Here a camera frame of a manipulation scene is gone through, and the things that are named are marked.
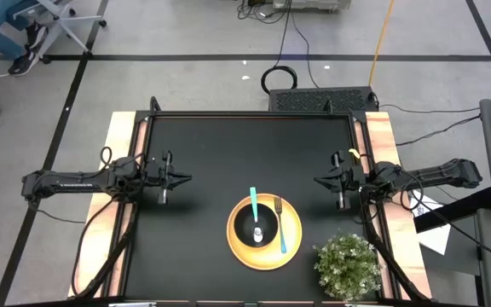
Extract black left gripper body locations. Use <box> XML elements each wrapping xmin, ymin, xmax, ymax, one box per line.
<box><xmin>143</xmin><ymin>150</ymin><xmax>176</xmax><ymax>206</ymax></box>

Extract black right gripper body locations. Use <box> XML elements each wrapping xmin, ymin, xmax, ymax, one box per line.
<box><xmin>332</xmin><ymin>150</ymin><xmax>373</xmax><ymax>211</ymax></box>

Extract fork with blue handle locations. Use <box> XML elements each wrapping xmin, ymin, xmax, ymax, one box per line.
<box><xmin>274</xmin><ymin>195</ymin><xmax>289</xmax><ymax>255</ymax></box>

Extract spoon with teal handle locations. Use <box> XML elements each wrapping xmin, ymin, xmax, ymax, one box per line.
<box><xmin>249</xmin><ymin>186</ymin><xmax>265</xmax><ymax>244</ymax></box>

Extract black bowl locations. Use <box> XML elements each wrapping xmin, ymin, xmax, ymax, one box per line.
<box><xmin>233</xmin><ymin>202</ymin><xmax>280</xmax><ymax>248</ymax></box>

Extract yellow round plate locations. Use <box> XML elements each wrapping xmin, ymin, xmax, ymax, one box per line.
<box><xmin>226</xmin><ymin>193</ymin><xmax>303</xmax><ymax>272</ymax></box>

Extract black perforated computer case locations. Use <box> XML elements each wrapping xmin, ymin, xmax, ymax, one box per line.
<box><xmin>268</xmin><ymin>86</ymin><xmax>378</xmax><ymax>113</ymax></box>

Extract green potted plant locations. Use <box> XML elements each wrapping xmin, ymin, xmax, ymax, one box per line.
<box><xmin>313</xmin><ymin>232</ymin><xmax>383</xmax><ymax>303</ymax></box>

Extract white paper sheet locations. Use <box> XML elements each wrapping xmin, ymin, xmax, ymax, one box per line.
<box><xmin>410</xmin><ymin>189</ymin><xmax>452</xmax><ymax>256</ymax></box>

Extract white device housing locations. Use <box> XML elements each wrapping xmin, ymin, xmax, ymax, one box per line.
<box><xmin>272</xmin><ymin>0</ymin><xmax>352</xmax><ymax>13</ymax></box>

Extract grey office chair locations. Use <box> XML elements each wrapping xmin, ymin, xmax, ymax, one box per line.
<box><xmin>12</xmin><ymin>0</ymin><xmax>108</xmax><ymax>66</ymax></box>

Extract thick black cable conduit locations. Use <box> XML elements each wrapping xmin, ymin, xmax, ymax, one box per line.
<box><xmin>362</xmin><ymin>206</ymin><xmax>430</xmax><ymax>302</ymax></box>
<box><xmin>84</xmin><ymin>200</ymin><xmax>140</xmax><ymax>298</ymax></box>

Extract black table frame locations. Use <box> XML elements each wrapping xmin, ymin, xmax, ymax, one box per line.
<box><xmin>100</xmin><ymin>109</ymin><xmax>404</xmax><ymax>307</ymax></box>

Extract thin black floor cable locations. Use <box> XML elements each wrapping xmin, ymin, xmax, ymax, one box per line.
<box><xmin>290</xmin><ymin>19</ymin><xmax>321</xmax><ymax>89</ymax></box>
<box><xmin>377</xmin><ymin>103</ymin><xmax>482</xmax><ymax>114</ymax></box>
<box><xmin>396</xmin><ymin>113</ymin><xmax>482</xmax><ymax>147</ymax></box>

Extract coiled black cable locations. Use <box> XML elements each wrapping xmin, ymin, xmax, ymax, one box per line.
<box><xmin>260</xmin><ymin>0</ymin><xmax>298</xmax><ymax>96</ymax></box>

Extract yellow cable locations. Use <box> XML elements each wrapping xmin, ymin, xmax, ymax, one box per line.
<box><xmin>367</xmin><ymin>0</ymin><xmax>396</xmax><ymax>88</ymax></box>

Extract black cable tangle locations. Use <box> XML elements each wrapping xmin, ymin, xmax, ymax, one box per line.
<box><xmin>235</xmin><ymin>0</ymin><xmax>292</xmax><ymax>25</ymax></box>

